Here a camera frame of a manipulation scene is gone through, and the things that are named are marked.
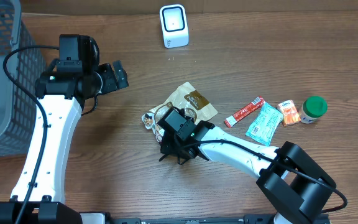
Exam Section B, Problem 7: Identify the grey plastic mesh basket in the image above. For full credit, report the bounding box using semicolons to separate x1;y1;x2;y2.
0;0;47;156

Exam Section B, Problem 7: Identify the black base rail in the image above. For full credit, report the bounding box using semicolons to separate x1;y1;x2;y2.
80;212;275;224

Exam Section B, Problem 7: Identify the beige brown snack bag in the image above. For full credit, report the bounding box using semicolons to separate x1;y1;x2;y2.
141;82;218;143

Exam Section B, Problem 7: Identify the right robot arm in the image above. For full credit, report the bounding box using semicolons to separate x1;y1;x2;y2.
158;108;336;223

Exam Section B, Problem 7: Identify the teal snack packet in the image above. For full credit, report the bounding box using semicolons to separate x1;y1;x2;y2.
246;102;283;146

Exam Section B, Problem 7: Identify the green lid small jar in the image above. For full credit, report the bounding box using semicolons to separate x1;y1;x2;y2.
298;96;328;124

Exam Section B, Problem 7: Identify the red stick snack packet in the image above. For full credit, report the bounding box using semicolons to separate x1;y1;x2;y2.
224;96;265;128

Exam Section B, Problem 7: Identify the orange small snack packet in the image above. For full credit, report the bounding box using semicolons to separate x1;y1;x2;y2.
277;100;301;126

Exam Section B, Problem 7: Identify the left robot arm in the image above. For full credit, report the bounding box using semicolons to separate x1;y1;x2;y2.
0;34;129;223

